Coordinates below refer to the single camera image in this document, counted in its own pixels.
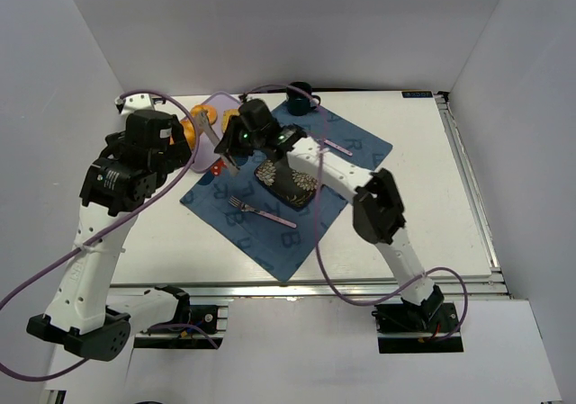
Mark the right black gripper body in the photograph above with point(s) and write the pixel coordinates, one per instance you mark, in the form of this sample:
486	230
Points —
229	141

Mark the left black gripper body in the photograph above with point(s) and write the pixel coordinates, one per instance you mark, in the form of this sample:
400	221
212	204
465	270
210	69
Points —
181	140

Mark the metal tongs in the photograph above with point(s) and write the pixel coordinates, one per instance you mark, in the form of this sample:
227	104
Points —
226	157

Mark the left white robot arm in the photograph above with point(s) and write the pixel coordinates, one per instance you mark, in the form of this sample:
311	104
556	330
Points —
79	318

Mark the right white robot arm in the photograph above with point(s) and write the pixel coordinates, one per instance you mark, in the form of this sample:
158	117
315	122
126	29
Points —
378	210

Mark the toast slice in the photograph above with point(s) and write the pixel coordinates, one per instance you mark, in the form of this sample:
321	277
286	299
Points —
227	116

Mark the glazed bagel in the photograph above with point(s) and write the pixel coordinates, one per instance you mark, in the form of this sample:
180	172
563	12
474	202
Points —
209	116

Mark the dark green mug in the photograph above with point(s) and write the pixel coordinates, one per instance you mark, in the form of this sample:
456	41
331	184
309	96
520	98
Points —
300	99

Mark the lavender tray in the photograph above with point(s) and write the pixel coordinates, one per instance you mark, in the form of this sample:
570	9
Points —
206	157

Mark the croissant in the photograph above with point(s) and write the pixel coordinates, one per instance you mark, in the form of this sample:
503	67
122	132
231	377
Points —
188	131

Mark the black floral square plate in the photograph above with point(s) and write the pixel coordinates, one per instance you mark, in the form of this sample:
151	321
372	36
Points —
292	188

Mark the blue letter placemat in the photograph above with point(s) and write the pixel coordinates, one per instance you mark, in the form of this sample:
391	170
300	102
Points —
276	248

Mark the right table label sticker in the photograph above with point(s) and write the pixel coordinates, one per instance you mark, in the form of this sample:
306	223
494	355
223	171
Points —
417	94

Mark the pink handled fork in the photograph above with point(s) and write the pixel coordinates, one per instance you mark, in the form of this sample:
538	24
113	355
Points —
244	207

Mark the pink handled knife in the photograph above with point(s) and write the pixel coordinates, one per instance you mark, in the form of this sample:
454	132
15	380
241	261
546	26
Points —
335	146

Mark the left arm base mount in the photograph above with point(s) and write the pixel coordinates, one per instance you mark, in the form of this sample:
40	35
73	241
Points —
195	325

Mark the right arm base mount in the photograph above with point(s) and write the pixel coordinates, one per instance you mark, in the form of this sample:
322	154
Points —
399	334

